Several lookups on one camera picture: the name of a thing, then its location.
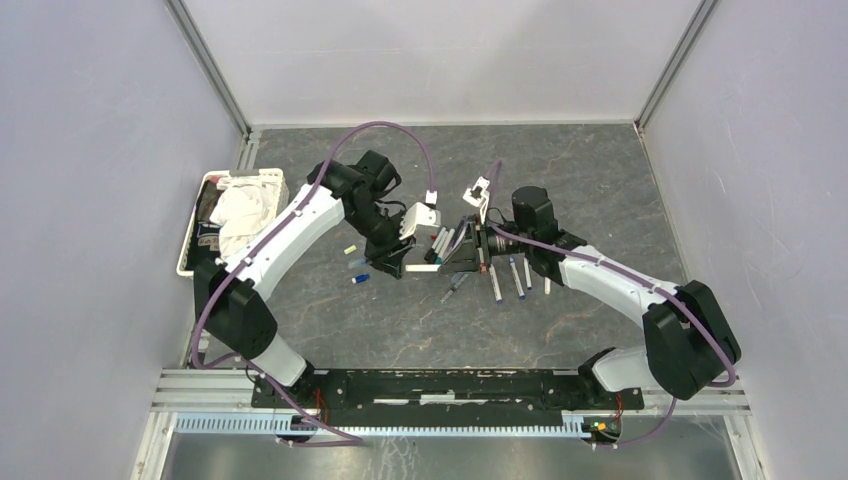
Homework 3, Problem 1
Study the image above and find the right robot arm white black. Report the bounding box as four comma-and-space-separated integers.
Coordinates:
437, 177, 741, 408

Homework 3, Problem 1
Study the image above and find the black gel pen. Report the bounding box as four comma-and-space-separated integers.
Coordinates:
440, 272, 471, 304

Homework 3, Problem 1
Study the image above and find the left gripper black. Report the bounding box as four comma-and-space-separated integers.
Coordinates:
346, 202, 417, 281

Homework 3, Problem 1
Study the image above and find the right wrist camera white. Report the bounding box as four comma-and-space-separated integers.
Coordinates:
462, 176, 491, 222

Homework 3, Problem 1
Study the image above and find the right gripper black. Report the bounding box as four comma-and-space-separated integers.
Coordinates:
439, 214, 533, 274

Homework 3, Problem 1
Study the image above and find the black cap white marker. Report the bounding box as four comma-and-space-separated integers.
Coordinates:
424, 227, 455, 264

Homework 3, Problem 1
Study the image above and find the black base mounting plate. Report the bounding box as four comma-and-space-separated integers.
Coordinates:
287, 369, 645, 428

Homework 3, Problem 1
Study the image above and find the white slotted cable duct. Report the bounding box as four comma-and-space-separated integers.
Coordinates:
173, 413, 598, 439

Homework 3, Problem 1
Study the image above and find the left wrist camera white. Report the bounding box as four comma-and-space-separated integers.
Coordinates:
399, 190, 442, 240

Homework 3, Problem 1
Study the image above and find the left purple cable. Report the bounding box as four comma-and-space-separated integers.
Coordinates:
188, 121, 440, 448

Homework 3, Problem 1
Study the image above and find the white plastic basket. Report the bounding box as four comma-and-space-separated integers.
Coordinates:
176, 168, 289, 278

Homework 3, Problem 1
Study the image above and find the white crumpled cloth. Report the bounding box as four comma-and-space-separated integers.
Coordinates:
210, 177, 288, 259

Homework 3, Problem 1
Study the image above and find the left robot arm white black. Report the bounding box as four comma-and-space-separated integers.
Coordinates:
193, 150, 414, 408

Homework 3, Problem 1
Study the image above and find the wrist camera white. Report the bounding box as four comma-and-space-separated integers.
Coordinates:
462, 176, 491, 222
399, 190, 442, 240

